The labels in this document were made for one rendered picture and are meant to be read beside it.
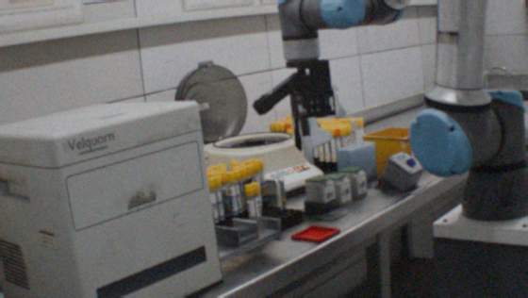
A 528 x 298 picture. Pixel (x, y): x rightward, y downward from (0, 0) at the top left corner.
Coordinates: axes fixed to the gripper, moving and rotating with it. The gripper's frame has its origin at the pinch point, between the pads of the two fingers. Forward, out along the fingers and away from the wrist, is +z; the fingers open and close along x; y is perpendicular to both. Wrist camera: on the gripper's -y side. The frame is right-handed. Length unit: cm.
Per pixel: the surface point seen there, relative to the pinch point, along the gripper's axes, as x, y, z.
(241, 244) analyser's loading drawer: -26.0, -15.3, 7.8
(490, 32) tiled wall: 204, 141, -12
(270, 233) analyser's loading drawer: -20.7, -9.9, 8.2
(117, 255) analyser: -46, -34, 1
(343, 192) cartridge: 3.0, 8.6, 9.2
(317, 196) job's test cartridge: -2.4, 1.9, 7.7
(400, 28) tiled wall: 139, 67, -20
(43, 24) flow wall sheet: 23, -55, -35
